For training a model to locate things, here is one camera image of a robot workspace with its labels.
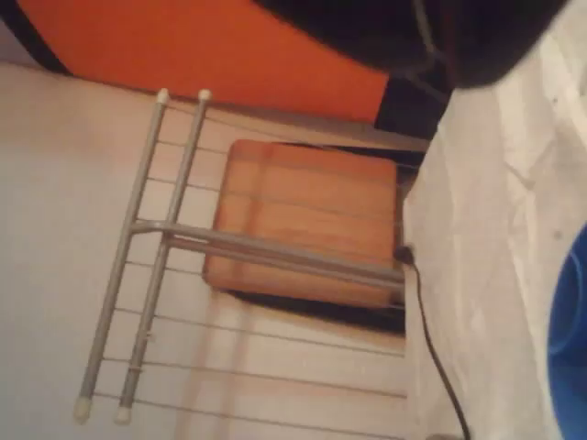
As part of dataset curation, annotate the blue round container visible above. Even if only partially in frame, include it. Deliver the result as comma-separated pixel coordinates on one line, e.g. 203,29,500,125
547,232,587,440

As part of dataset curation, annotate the wooden stool seat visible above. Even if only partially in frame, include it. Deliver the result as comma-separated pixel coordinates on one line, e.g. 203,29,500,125
203,138,401,309

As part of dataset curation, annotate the white creased table cloth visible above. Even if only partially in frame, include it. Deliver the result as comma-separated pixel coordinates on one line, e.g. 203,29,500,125
404,0,587,440

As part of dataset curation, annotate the grey metal drying rack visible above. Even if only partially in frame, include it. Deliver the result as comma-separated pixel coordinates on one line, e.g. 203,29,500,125
74,88,430,440

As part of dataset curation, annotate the black power cable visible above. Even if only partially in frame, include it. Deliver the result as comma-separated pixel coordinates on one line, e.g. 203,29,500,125
393,245,474,440

